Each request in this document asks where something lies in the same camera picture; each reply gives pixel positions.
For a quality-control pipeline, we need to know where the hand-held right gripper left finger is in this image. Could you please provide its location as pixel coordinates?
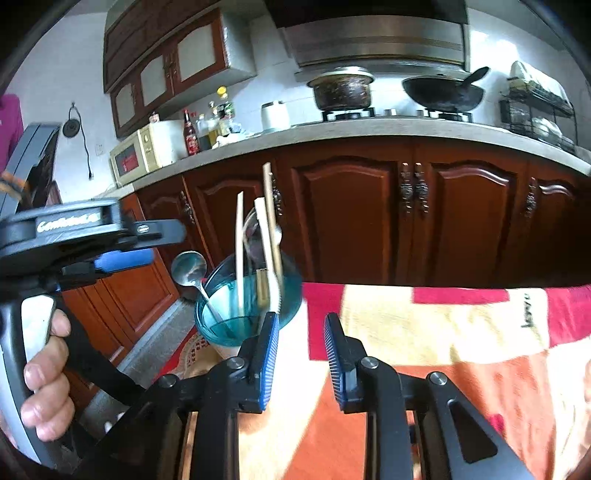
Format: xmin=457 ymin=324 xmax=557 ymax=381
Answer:
xmin=78 ymin=311 xmax=281 ymax=480

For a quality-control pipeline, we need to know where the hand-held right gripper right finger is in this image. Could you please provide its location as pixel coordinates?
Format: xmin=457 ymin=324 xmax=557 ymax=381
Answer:
xmin=323 ymin=313 xmax=536 ymax=480

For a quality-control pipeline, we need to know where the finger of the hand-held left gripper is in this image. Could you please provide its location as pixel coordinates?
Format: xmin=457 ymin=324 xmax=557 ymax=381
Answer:
xmin=95 ymin=249 xmax=156 ymax=274
xmin=122 ymin=220 xmax=188 ymax=248

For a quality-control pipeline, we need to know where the teal glass cup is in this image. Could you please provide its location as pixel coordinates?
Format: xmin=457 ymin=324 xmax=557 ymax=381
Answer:
xmin=194 ymin=251 xmax=303 ymax=347

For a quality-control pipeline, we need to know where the metal spoon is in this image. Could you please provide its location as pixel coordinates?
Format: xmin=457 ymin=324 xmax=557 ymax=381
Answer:
xmin=171 ymin=250 xmax=236 ymax=337
xmin=242 ymin=207 xmax=284 ymax=261

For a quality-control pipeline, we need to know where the light wooden chopstick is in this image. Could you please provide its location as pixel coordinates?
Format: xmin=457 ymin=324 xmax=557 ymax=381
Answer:
xmin=235 ymin=191 xmax=245 ymax=320
xmin=254 ymin=198 xmax=280 ymax=315

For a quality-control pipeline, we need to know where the person's left hand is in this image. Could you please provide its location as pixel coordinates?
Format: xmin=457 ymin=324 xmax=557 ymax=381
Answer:
xmin=21 ymin=308 xmax=77 ymax=442

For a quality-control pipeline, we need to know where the cream microwave oven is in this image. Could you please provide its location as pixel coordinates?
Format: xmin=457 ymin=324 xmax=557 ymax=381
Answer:
xmin=109 ymin=120 xmax=186 ymax=186

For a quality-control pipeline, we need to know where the red patterned floor mat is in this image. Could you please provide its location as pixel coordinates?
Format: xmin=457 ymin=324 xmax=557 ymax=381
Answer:
xmin=157 ymin=323 xmax=222 ymax=381

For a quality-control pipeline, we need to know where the grey flat panel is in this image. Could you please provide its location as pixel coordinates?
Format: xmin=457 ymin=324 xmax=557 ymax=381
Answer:
xmin=0 ymin=122 xmax=62 ymax=217

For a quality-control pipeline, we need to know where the brown bottle red label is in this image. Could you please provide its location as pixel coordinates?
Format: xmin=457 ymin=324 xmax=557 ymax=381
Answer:
xmin=183 ymin=109 xmax=200 ymax=157

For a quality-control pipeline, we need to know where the dark sauce bottle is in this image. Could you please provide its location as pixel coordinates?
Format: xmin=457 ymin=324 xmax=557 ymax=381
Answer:
xmin=196 ymin=113 xmax=212 ymax=151

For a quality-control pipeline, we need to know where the yellow oil bottle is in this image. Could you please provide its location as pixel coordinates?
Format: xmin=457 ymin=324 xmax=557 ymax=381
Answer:
xmin=207 ymin=100 xmax=228 ymax=145

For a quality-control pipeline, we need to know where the purple garment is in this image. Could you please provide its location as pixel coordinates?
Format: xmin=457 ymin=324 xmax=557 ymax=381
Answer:
xmin=0 ymin=93 xmax=25 ymax=172

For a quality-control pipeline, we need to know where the white cloth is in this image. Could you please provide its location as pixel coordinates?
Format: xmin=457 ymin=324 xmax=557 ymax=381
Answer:
xmin=212 ymin=130 xmax=252 ymax=148

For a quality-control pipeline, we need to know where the orange red patchwork blanket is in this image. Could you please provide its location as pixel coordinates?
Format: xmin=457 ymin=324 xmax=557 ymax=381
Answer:
xmin=185 ymin=281 xmax=591 ymax=480

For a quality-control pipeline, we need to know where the green label bottle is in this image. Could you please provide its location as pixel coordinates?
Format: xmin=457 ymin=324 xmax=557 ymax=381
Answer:
xmin=216 ymin=86 xmax=237 ymax=134

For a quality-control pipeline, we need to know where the white canister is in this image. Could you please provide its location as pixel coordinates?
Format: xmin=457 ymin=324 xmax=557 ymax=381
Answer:
xmin=260 ymin=100 xmax=291 ymax=134

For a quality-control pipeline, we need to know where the brown upper cabinet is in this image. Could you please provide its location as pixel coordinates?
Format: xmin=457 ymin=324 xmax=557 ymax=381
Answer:
xmin=102 ymin=0 xmax=257 ymax=139

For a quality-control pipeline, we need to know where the gas stove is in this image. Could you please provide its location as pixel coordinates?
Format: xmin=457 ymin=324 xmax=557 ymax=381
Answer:
xmin=295 ymin=105 xmax=476 ymax=124

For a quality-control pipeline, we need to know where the dark cooking pot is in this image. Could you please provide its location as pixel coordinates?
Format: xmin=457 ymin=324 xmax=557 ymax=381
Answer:
xmin=306 ymin=66 xmax=376 ymax=112

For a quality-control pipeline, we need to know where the steel range hood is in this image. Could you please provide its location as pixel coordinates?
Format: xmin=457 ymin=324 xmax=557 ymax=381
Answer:
xmin=265 ymin=0 xmax=472 ymax=83

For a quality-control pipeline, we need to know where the black wok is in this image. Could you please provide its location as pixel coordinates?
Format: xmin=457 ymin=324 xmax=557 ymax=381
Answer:
xmin=402 ymin=66 xmax=491 ymax=114

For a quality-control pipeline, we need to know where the black dish rack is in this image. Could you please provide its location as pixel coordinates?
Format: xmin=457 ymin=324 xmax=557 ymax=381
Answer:
xmin=500 ymin=60 xmax=579 ymax=151

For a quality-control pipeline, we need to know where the orange black strap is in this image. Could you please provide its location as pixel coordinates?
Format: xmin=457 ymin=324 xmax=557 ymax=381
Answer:
xmin=0 ymin=172 xmax=29 ymax=197

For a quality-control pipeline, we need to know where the black power cable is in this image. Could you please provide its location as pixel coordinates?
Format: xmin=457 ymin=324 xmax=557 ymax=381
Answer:
xmin=62 ymin=102 xmax=94 ymax=180

